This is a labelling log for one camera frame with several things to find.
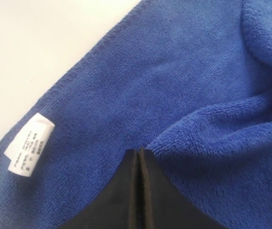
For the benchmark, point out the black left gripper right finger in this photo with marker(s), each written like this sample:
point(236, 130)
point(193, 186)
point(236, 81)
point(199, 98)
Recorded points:
point(164, 207)

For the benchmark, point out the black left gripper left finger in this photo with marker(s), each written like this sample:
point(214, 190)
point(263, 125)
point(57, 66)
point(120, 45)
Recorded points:
point(116, 207)

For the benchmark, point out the blue microfibre towel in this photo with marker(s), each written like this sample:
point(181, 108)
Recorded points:
point(189, 80)

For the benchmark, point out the white towel care label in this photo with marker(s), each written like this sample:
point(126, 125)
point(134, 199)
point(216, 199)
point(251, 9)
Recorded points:
point(27, 146)

